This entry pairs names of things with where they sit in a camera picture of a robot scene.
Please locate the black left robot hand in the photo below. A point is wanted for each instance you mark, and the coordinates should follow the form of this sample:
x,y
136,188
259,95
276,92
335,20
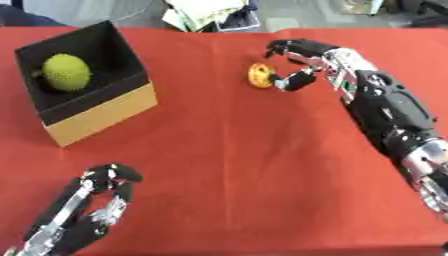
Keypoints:
x,y
87,203

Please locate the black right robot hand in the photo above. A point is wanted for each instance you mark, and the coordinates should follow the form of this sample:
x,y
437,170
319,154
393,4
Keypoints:
x,y
303,46

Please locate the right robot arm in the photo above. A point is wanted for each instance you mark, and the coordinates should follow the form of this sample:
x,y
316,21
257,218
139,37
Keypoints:
x,y
392,110

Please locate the tan cardboard box black inside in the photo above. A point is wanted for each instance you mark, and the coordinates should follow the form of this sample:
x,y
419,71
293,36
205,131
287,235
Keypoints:
x,y
81,80

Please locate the orange round toy fruit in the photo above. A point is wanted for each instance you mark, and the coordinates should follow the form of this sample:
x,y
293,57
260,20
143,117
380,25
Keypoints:
x,y
261,75

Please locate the green round toy fruit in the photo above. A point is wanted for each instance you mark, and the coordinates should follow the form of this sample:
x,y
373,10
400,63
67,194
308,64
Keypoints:
x,y
66,72

